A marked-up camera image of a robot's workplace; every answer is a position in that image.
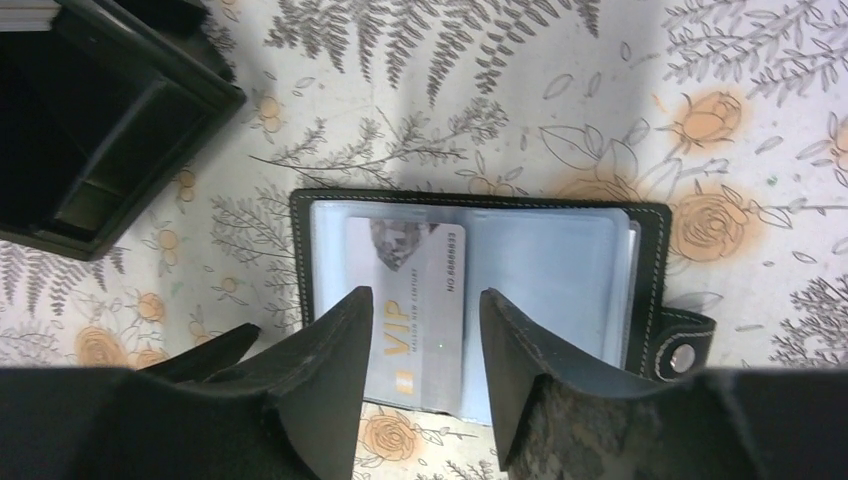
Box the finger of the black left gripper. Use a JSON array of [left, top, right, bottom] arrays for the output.
[[141, 323, 261, 383]]

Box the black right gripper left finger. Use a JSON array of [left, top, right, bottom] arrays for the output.
[[1, 287, 373, 479]]

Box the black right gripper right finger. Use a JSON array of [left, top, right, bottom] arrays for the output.
[[479, 289, 847, 479]]

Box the black leather card holder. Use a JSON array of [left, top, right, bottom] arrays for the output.
[[290, 189, 715, 425]]

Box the white VIP credit card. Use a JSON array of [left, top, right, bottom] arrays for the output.
[[345, 217, 466, 414]]

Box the black plastic card box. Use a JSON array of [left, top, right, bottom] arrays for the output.
[[1, 0, 246, 261]]

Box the white card stack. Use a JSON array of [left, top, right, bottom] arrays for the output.
[[0, 0, 61, 33]]

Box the floral table mat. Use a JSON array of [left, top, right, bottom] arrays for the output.
[[1, 1, 847, 479]]

